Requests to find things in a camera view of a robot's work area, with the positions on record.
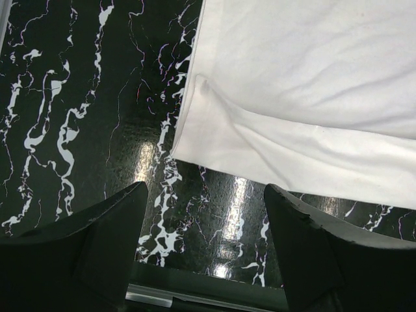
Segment black marble pattern mat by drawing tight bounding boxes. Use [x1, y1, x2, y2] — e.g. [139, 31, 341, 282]
[1, 1, 415, 288]

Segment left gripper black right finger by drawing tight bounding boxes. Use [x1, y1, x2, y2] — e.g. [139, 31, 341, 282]
[264, 185, 415, 311]

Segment white t shirt red print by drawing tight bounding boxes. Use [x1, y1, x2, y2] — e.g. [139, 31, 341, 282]
[172, 1, 415, 209]

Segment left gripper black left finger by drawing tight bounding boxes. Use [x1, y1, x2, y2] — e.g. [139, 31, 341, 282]
[1, 182, 148, 311]

